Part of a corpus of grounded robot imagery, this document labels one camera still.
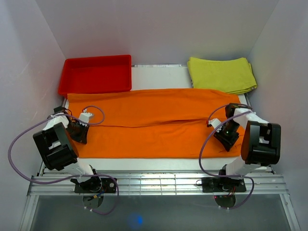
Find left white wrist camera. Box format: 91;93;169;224
78;109;93;126

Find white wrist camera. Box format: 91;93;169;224
78;109;93;126
207;118;223;133

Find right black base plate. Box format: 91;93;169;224
201;177;246;193

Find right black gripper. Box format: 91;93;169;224
214;120;240;152

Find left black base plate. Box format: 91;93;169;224
71;178;116;194

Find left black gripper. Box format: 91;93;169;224
66;121;90;145

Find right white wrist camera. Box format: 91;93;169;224
207;118;223;133

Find red plastic tray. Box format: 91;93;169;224
58;54;132;98

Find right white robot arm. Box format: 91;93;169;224
207;103;281;192

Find folded yellow trousers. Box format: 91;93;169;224
187;57;257;95

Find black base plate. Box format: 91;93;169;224
71;178;116;194
201;177;246;193

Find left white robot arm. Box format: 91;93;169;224
33;106;103;193

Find orange trousers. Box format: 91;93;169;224
67;89;243;159

